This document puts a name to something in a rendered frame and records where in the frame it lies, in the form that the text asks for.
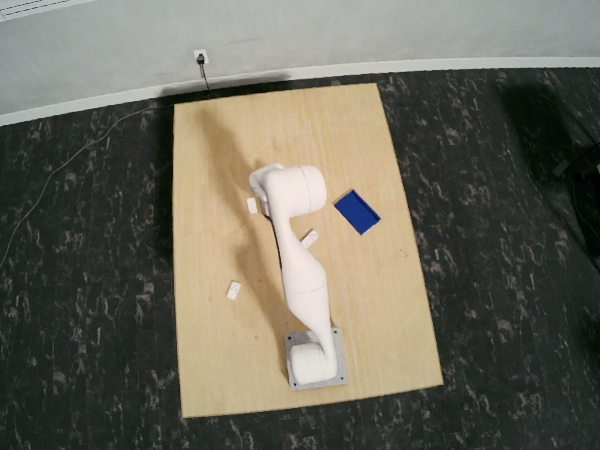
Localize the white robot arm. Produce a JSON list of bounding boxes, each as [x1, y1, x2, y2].
[[248, 163, 337, 384]]

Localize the dark blue rectangular pad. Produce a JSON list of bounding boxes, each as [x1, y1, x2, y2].
[[334, 189, 381, 236]]

